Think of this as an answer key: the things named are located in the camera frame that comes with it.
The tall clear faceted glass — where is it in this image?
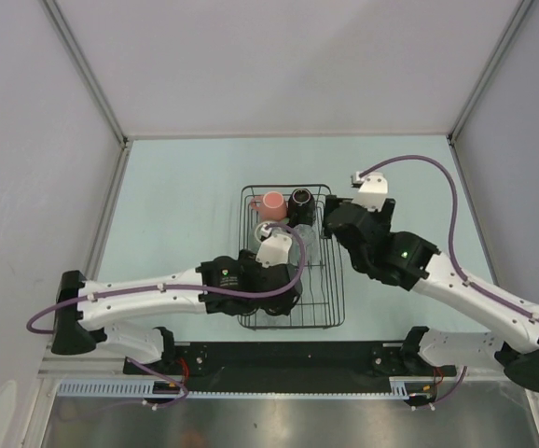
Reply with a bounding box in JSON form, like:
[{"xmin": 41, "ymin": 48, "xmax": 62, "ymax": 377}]
[{"xmin": 294, "ymin": 224, "xmax": 319, "ymax": 264}]

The small clear faceted glass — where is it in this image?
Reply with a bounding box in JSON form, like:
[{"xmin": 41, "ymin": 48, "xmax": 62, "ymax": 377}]
[{"xmin": 258, "ymin": 314, "xmax": 283, "ymax": 328}]

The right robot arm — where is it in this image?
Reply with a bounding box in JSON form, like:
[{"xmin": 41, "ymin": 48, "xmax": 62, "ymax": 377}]
[{"xmin": 323, "ymin": 195, "xmax": 539, "ymax": 393}]

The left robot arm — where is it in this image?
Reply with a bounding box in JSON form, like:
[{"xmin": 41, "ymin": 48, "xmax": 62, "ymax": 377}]
[{"xmin": 51, "ymin": 250, "xmax": 303, "ymax": 373}]

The green ceramic cup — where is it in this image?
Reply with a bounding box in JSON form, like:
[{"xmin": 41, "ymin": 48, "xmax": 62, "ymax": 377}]
[{"xmin": 248, "ymin": 220, "xmax": 271, "ymax": 254}]

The pink mug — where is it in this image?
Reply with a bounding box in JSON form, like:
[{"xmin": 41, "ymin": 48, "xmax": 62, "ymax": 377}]
[{"xmin": 249, "ymin": 191, "xmax": 287, "ymax": 221}]

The black cup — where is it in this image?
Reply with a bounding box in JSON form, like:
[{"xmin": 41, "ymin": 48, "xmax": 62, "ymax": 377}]
[{"xmin": 287, "ymin": 189, "xmax": 315, "ymax": 228}]

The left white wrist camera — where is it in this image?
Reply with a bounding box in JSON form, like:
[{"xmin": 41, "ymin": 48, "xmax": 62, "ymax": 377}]
[{"xmin": 255, "ymin": 221, "xmax": 293, "ymax": 268}]

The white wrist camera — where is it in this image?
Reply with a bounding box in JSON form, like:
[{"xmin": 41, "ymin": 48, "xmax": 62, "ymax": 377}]
[
  {"xmin": 351, "ymin": 172, "xmax": 389, "ymax": 212},
  {"xmin": 255, "ymin": 221, "xmax": 293, "ymax": 268}
]

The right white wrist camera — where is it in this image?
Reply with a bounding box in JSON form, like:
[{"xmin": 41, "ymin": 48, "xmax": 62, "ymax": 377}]
[{"xmin": 351, "ymin": 172, "xmax": 389, "ymax": 212}]

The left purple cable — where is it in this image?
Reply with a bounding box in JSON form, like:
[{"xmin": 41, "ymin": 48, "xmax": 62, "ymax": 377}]
[{"xmin": 26, "ymin": 222, "xmax": 308, "ymax": 402}]

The purple cable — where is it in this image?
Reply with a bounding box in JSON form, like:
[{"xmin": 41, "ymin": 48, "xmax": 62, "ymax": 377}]
[
  {"xmin": 360, "ymin": 154, "xmax": 539, "ymax": 378},
  {"xmin": 26, "ymin": 222, "xmax": 308, "ymax": 402}
]

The black wire dish rack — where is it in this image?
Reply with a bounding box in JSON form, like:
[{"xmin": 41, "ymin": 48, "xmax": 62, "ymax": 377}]
[{"xmin": 238, "ymin": 184, "xmax": 345, "ymax": 330}]

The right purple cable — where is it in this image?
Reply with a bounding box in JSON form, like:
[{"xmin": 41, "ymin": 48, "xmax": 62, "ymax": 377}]
[{"xmin": 360, "ymin": 154, "xmax": 539, "ymax": 378}]

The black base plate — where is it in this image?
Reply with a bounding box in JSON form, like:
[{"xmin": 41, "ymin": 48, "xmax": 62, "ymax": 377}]
[{"xmin": 149, "ymin": 341, "xmax": 457, "ymax": 394}]

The white slotted cable duct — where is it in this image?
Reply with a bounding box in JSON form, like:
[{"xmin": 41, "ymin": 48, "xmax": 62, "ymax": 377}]
[{"xmin": 57, "ymin": 379, "xmax": 434, "ymax": 400}]

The aluminium frame rail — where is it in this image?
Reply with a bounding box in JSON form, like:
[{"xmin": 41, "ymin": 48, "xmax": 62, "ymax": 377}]
[{"xmin": 38, "ymin": 344, "xmax": 124, "ymax": 379}]

